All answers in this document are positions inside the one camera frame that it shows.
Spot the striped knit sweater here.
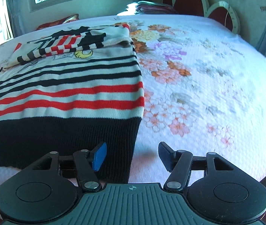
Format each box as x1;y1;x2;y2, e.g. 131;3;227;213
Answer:
0;23;145;183

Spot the red heart headboard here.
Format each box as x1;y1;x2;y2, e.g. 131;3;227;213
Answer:
162;0;240;34

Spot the red gold pillow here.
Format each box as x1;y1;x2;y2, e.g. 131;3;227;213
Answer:
36;14;79;31

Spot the floral white bedspread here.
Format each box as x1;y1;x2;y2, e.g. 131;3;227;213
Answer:
0;14;266;218

